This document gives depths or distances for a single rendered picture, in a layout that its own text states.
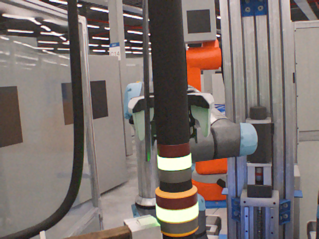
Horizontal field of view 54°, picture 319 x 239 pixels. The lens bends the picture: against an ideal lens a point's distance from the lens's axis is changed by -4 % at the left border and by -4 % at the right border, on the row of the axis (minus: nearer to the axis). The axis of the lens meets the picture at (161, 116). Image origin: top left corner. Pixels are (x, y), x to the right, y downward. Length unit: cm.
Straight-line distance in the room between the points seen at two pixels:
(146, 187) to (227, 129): 47
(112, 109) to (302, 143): 344
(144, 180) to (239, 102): 45
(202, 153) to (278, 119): 58
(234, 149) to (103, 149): 426
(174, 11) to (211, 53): 406
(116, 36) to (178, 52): 694
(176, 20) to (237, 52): 92
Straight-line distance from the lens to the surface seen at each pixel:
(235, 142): 71
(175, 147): 31
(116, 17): 729
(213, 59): 436
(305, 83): 215
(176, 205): 32
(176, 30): 31
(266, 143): 115
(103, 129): 489
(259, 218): 126
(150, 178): 109
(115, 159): 514
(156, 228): 33
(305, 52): 215
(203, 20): 430
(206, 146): 69
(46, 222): 31
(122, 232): 33
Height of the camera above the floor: 169
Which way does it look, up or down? 7 degrees down
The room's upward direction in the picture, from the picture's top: 4 degrees counter-clockwise
